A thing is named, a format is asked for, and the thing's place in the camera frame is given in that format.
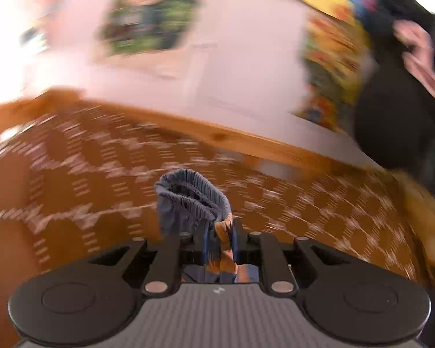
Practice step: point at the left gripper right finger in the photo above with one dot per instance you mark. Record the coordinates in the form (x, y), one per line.
(263, 251)

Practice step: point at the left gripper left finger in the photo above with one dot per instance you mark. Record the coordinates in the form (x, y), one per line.
(177, 259)

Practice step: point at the blue patterned child pants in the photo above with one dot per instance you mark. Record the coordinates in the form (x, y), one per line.
(184, 198)

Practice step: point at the person's right hand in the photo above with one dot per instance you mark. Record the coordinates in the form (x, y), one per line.
(420, 61)

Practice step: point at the brown PF patterned blanket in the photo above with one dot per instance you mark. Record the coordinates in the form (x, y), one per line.
(81, 179)

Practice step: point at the black puffy jacket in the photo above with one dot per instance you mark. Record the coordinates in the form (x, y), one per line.
(394, 119)

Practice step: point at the wooden bed frame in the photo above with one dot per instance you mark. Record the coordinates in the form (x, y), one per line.
(253, 147)

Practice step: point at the colourful landscape wall poster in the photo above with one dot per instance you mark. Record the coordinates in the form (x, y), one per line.
(334, 53)

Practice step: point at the green cartoon wall poster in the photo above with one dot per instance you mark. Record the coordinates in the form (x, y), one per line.
(142, 26)

